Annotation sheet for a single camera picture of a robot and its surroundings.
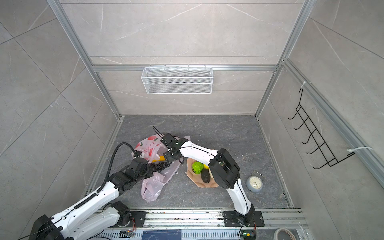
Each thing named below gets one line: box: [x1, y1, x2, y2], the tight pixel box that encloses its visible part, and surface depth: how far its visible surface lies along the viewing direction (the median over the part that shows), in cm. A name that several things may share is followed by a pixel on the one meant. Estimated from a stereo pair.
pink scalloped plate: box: [186, 158, 219, 188], surface depth 86 cm
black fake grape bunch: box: [151, 161, 172, 173], surface depth 92 cm
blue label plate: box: [141, 229, 182, 240], surface depth 70 cm
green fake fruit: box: [192, 161, 205, 175], surface depth 85 cm
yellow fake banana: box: [152, 155, 166, 163], surface depth 83 cm
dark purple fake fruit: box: [201, 168, 210, 183], surface depth 85 cm
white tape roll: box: [274, 228, 296, 240], surface depth 70 cm
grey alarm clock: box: [246, 171, 265, 193], surface depth 83 cm
